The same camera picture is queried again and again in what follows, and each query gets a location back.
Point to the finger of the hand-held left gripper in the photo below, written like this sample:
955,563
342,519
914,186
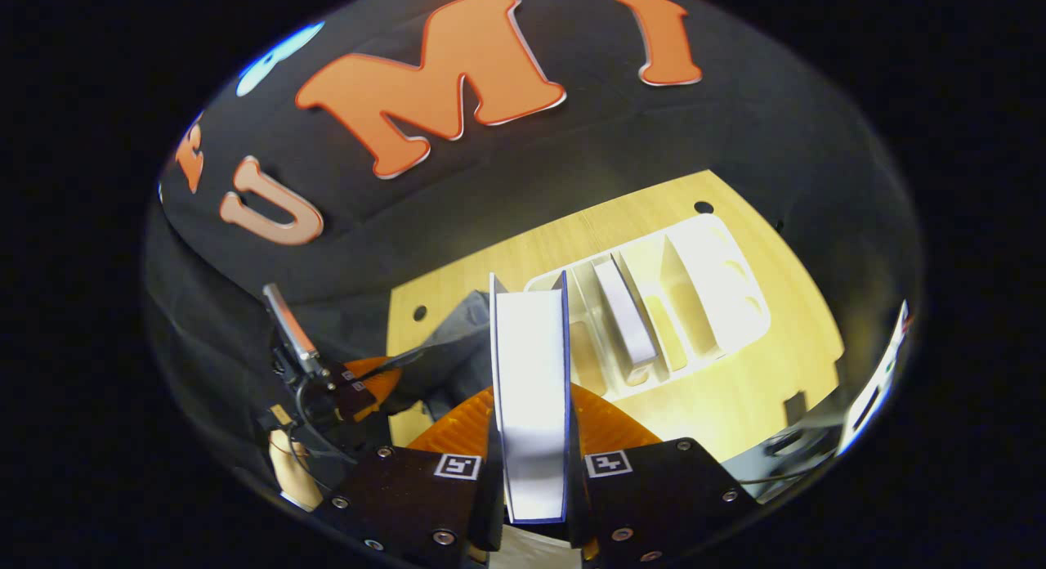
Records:
376,377

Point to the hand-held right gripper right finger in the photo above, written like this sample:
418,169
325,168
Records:
654,495

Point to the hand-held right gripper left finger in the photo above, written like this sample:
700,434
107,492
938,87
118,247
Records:
400,495

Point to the grey schoolbag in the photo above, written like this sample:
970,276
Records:
449,348

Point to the blue book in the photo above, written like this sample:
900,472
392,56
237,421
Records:
531,389

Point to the white plastic bookshelf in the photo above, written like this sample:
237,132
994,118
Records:
703,299

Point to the white machine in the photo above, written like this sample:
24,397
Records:
878,381

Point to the small black bracket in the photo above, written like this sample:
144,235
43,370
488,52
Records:
794,407

